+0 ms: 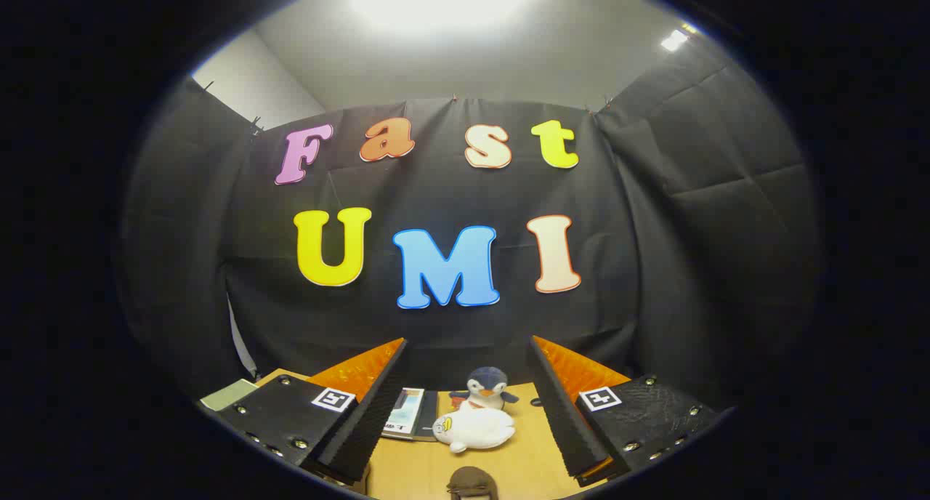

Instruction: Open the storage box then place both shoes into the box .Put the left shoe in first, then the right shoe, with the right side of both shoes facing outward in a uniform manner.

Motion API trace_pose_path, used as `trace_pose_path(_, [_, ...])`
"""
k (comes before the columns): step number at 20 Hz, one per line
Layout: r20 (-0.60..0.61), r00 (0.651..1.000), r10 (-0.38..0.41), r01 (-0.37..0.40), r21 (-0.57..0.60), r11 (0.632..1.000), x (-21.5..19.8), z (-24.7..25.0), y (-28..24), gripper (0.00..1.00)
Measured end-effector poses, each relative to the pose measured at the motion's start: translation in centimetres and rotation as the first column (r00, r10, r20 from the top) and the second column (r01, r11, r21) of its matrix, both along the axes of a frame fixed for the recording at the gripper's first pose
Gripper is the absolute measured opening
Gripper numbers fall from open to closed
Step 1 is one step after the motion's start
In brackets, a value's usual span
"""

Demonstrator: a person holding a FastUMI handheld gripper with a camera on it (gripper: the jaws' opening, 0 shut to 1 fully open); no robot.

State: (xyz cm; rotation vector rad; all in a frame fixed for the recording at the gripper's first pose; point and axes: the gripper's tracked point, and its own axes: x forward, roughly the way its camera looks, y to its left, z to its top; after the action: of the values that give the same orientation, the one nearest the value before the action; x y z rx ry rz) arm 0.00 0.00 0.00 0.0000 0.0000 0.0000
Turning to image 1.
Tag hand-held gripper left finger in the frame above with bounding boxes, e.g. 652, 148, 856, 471
207, 336, 410, 486

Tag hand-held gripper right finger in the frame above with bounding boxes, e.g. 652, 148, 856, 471
527, 334, 721, 488

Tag green fabric storage box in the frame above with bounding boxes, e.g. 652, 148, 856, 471
200, 379, 260, 412

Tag pale cover book black title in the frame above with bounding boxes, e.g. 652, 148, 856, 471
381, 387, 426, 440

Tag dark cover book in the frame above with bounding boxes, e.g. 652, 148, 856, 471
414, 390, 441, 443

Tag penguin plush toy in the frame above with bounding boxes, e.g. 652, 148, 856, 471
449, 367, 520, 414

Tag white duck plush toy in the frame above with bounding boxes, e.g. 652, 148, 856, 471
433, 407, 517, 454

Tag small ceiling light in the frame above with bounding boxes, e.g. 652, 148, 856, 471
660, 24, 698, 52

